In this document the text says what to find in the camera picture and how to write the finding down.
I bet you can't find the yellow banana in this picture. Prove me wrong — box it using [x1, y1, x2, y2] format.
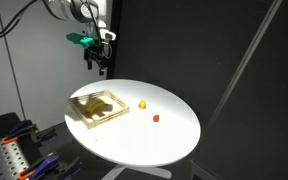
[85, 100, 107, 116]

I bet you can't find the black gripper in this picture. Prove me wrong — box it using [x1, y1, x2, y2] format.
[83, 44, 111, 76]

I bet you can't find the purple orange spring clamp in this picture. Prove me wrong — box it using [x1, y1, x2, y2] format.
[1, 119, 58, 145]
[17, 153, 84, 180]

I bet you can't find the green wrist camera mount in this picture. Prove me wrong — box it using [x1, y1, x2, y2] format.
[65, 32, 95, 47]

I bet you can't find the black workbench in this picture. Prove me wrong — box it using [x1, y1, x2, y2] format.
[0, 112, 118, 180]

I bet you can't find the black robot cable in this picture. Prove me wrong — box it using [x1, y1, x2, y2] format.
[0, 0, 40, 43]

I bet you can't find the grey diagonal wall strip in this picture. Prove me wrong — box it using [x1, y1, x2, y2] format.
[213, 0, 284, 126]

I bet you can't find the white table base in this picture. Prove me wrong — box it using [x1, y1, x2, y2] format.
[110, 164, 173, 180]

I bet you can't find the wooden slat box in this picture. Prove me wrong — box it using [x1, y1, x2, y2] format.
[68, 88, 131, 130]

